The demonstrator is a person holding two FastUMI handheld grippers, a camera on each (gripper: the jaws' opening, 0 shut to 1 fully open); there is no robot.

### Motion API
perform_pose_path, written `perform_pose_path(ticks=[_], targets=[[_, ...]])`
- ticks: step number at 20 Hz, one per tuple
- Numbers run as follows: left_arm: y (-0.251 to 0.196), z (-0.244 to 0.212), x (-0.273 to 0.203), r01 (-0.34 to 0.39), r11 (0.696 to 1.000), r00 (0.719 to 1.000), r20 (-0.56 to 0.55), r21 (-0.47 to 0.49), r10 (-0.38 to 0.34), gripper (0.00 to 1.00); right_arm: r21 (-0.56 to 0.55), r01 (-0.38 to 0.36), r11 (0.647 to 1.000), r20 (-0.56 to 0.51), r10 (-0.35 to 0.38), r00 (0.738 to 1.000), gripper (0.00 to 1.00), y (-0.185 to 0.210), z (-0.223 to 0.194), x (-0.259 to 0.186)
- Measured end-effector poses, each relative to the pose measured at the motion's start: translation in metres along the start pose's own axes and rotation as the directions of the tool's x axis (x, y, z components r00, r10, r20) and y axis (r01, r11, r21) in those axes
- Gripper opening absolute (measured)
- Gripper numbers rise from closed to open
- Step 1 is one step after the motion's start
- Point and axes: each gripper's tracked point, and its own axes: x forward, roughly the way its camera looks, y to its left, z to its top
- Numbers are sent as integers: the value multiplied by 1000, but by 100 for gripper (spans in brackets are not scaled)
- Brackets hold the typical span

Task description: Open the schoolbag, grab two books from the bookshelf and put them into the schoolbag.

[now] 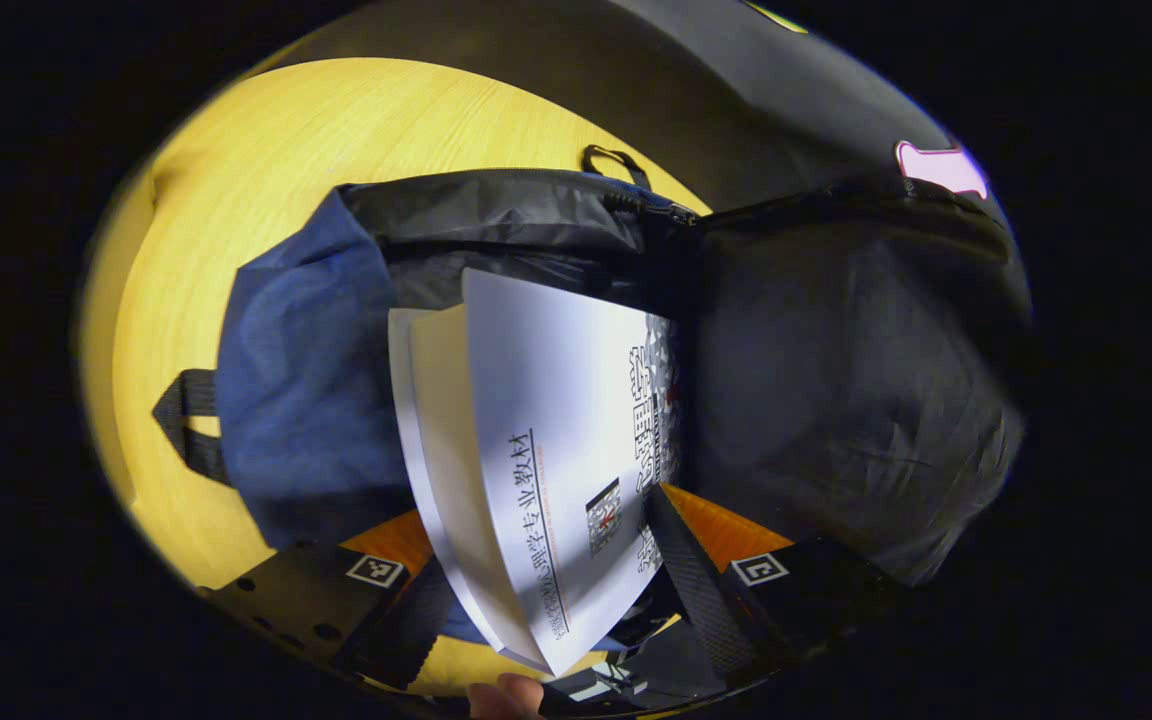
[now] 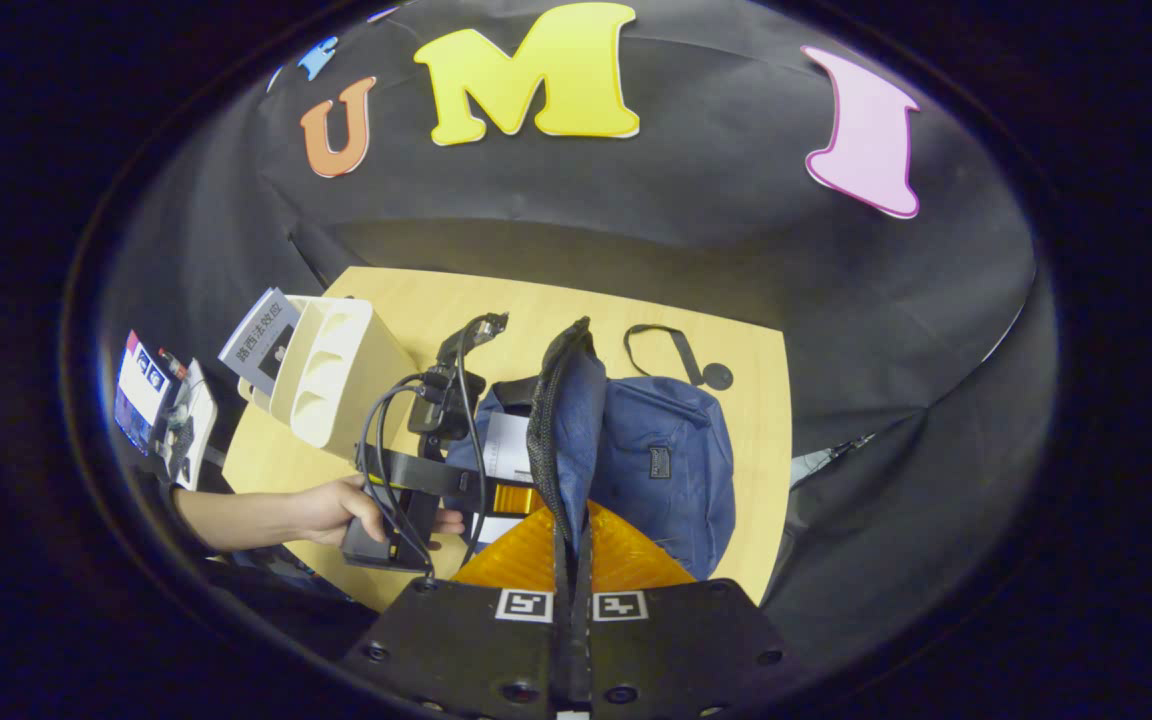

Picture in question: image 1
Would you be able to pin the blue schoolbag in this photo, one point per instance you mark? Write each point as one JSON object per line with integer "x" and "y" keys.
{"x": 306, "y": 380}

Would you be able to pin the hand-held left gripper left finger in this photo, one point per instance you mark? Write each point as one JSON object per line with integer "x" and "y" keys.
{"x": 406, "y": 620}

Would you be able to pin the white book with patterned cover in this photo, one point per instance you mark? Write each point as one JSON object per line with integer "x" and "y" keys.
{"x": 556, "y": 380}

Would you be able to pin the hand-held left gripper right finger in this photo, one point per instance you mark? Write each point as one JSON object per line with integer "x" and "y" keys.
{"x": 701, "y": 590}

